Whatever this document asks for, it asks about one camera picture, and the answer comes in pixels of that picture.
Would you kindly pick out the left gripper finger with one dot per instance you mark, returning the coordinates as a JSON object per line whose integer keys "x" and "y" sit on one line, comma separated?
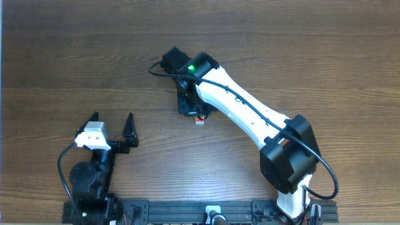
{"x": 93, "y": 117}
{"x": 130, "y": 134}

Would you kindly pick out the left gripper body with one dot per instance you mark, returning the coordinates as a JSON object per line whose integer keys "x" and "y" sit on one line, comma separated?
{"x": 120, "y": 147}

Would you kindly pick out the orange cube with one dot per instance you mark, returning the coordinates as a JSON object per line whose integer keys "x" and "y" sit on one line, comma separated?
{"x": 197, "y": 118}

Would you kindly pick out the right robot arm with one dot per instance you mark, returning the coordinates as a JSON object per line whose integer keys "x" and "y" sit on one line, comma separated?
{"x": 237, "y": 106}

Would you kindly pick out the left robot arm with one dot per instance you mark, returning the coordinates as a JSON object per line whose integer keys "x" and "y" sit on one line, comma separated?
{"x": 87, "y": 178}

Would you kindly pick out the white cube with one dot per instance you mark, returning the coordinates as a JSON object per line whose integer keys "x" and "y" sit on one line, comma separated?
{"x": 200, "y": 123}

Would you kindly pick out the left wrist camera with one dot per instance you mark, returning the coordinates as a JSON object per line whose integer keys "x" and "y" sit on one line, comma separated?
{"x": 93, "y": 137}

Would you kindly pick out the mounting rail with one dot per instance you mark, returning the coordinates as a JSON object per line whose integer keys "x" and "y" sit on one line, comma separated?
{"x": 175, "y": 212}

